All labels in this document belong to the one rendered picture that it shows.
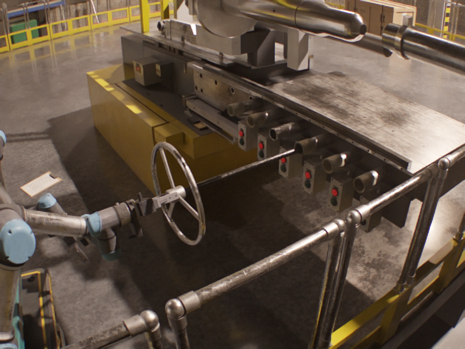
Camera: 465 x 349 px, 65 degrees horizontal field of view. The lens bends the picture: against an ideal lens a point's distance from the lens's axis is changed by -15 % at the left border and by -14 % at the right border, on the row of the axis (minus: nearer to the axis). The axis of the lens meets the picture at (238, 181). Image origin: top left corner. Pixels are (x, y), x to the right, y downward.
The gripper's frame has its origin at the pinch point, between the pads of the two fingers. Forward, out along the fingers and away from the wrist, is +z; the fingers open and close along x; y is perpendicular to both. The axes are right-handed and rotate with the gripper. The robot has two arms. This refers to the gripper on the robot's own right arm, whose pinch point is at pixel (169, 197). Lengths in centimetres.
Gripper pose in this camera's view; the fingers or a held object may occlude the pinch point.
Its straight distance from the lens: 149.2
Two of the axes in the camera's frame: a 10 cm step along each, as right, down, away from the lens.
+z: 8.2, -3.1, 4.7
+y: -3.0, -9.5, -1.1
